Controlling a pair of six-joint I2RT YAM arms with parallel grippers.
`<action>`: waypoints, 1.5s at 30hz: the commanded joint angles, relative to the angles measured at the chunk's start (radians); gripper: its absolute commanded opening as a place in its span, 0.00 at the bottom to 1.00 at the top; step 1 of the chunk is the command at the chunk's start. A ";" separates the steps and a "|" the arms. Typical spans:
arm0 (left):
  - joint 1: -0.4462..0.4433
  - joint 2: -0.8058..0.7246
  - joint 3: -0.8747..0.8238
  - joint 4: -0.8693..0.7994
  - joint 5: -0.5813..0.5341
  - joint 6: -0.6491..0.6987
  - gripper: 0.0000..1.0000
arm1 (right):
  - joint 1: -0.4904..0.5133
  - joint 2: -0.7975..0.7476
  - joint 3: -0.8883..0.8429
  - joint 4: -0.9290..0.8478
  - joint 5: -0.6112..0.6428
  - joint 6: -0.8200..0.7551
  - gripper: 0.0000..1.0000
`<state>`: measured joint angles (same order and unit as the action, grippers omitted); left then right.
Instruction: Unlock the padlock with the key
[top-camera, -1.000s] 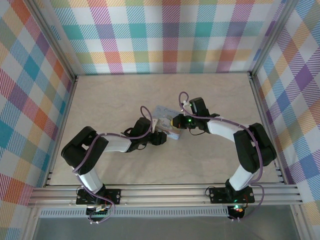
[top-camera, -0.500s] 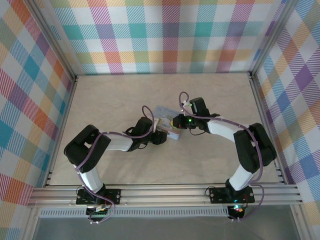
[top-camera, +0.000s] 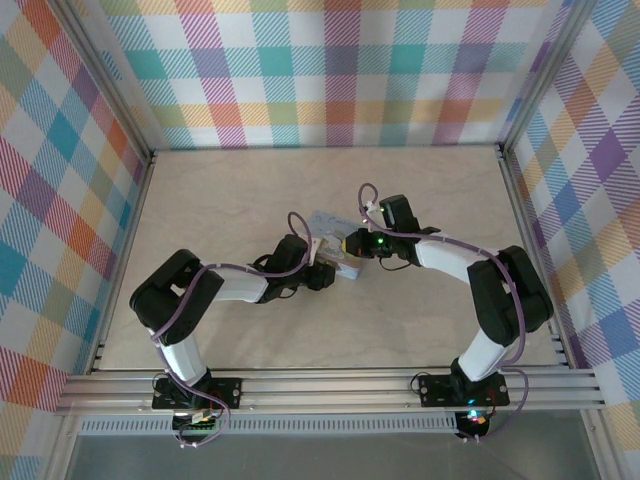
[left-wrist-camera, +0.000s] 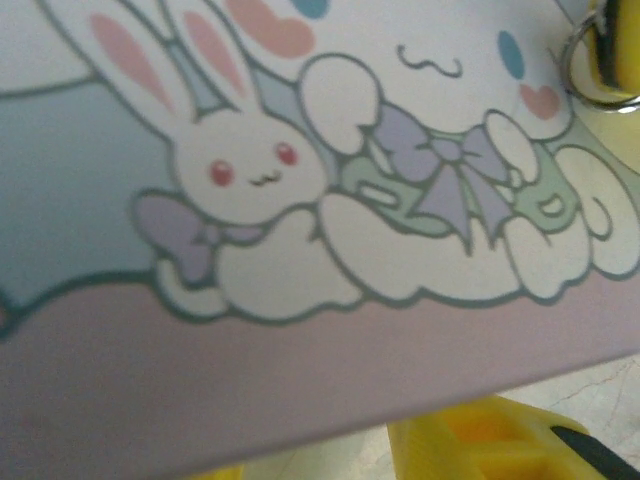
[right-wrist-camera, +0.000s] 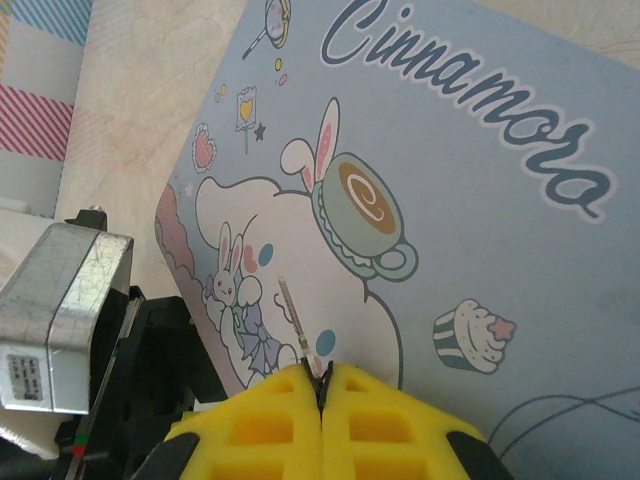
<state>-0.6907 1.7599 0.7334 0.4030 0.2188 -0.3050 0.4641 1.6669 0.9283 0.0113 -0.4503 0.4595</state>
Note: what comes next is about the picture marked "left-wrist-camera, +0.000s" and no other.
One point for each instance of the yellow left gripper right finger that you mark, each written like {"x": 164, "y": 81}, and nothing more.
{"x": 475, "y": 440}

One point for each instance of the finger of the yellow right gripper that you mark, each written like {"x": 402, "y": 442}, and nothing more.
{"x": 585, "y": 70}
{"x": 629, "y": 45}

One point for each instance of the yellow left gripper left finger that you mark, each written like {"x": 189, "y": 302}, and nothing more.
{"x": 215, "y": 472}

